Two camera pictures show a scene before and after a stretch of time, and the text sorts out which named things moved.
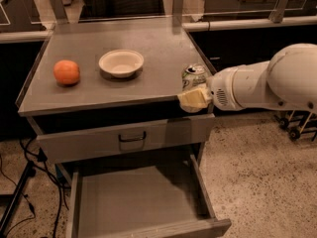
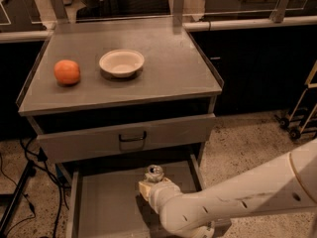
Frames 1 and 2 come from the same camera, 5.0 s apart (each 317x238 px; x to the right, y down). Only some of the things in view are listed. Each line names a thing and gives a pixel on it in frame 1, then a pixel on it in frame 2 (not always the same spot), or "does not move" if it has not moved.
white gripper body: [222, 89] to [158, 191]
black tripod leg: [30, 172] does not move
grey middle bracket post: [178, 7] does not move
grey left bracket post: [57, 6] does not move
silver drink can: [195, 76] to [154, 174]
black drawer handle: [129, 140] does not move
